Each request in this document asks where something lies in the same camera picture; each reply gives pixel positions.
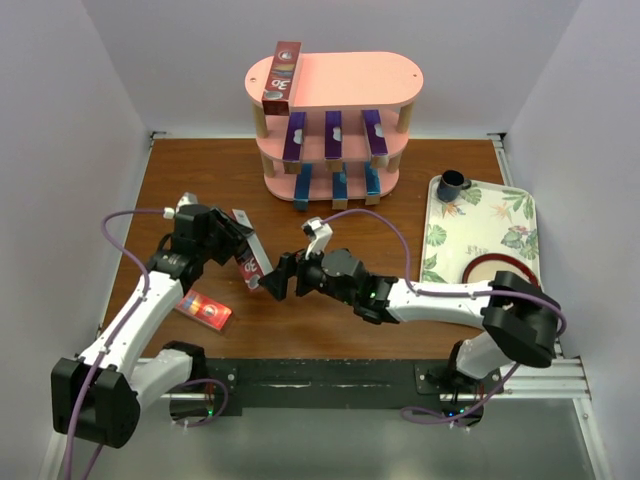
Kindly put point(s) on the purple toothpaste box with label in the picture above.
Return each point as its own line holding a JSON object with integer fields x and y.
{"x": 333, "y": 141}

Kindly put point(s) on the pink three-tier shelf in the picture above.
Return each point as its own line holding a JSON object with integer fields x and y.
{"x": 348, "y": 82}

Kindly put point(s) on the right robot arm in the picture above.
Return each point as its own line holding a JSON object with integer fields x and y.
{"x": 518, "y": 323}

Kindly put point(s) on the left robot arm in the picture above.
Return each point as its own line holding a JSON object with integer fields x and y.
{"x": 99, "y": 394}

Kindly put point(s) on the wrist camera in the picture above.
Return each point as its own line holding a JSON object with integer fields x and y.
{"x": 319, "y": 233}
{"x": 186, "y": 199}

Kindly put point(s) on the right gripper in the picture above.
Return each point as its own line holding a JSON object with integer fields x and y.
{"x": 277, "y": 281}

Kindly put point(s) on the red rimmed plate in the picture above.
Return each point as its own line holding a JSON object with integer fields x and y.
{"x": 486, "y": 266}

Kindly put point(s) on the red toothpaste box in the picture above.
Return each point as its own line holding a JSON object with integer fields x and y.
{"x": 253, "y": 263}
{"x": 204, "y": 311}
{"x": 280, "y": 87}

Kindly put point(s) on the dark blue mug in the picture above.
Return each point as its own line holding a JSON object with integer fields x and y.
{"x": 450, "y": 185}

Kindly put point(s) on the floral serving tray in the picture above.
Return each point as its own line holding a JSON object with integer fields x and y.
{"x": 486, "y": 218}

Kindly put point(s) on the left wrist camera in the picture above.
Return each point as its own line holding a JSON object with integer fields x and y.
{"x": 186, "y": 199}

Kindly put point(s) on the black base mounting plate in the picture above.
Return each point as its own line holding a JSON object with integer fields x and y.
{"x": 339, "y": 383}

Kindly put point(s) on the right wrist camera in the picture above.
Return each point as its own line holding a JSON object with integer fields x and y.
{"x": 319, "y": 233}

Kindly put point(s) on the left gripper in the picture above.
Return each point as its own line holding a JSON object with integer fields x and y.
{"x": 232, "y": 232}

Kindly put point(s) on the blue toothpaste box with label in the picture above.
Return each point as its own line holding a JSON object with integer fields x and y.
{"x": 302, "y": 187}

